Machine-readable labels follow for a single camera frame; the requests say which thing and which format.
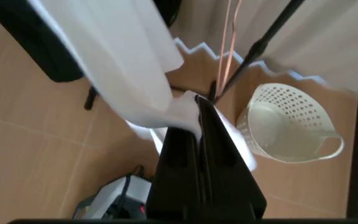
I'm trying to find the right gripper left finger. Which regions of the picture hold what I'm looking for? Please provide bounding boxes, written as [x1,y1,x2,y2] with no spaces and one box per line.
[145,127,203,219]

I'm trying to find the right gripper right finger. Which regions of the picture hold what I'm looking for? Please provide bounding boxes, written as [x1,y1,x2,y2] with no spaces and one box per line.
[194,95,267,219]

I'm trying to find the pink clothes hanger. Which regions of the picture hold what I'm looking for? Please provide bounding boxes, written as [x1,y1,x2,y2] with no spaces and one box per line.
[216,0,244,96]

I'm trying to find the white garment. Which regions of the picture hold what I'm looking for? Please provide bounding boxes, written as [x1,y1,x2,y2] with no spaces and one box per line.
[28,0,257,172]

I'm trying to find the black shorts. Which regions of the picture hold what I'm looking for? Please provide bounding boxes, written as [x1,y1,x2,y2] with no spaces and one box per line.
[0,0,183,83]

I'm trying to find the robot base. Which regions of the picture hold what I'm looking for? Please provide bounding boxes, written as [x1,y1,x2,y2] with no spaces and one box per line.
[71,175,152,220]

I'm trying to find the white laundry basket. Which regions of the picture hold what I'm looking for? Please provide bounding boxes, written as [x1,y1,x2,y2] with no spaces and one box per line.
[236,83,344,164]

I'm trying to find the black clothes rack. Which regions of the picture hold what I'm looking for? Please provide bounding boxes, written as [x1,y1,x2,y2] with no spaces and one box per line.
[84,0,306,111]

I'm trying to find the beige curtain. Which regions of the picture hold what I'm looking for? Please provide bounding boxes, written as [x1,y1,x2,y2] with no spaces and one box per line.
[169,0,358,94]

